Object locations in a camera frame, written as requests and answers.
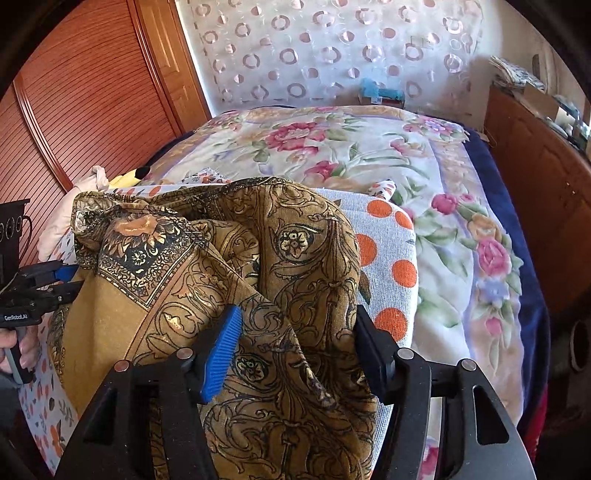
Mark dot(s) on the wooden cabinet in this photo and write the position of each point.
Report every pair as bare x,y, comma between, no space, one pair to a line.
545,184

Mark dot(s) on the wooden wardrobe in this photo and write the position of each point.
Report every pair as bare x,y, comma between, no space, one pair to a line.
92,101

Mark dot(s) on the person's left hand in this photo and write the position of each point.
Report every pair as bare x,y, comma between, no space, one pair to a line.
25,346

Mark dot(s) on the gold patterned cloth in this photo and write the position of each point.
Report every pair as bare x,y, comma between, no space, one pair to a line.
286,286

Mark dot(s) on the floral blanket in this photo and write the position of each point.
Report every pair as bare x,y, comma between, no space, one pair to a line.
360,147

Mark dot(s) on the white clothes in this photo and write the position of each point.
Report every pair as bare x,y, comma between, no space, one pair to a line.
60,217

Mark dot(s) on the blue plastic item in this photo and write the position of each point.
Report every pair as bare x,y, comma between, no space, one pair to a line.
381,91

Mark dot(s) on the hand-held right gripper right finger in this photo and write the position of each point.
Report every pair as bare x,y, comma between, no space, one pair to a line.
375,362

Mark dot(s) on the red cloth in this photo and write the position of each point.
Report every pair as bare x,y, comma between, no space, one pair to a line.
540,424

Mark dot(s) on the folded patterned cloth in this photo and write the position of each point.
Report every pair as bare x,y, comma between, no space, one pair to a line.
515,71

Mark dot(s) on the navy blue blanket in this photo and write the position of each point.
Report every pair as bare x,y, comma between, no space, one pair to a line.
508,221

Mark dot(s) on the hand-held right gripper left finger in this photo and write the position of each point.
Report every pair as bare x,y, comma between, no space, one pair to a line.
221,353

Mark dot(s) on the orange dotted blanket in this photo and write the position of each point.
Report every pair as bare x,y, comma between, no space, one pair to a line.
388,244

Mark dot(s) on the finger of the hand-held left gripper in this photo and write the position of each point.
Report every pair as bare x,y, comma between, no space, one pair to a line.
62,272
67,293

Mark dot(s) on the cardboard box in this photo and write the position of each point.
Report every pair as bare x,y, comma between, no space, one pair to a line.
369,102

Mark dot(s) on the white circle pattern curtain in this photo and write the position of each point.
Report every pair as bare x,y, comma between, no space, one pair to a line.
332,50

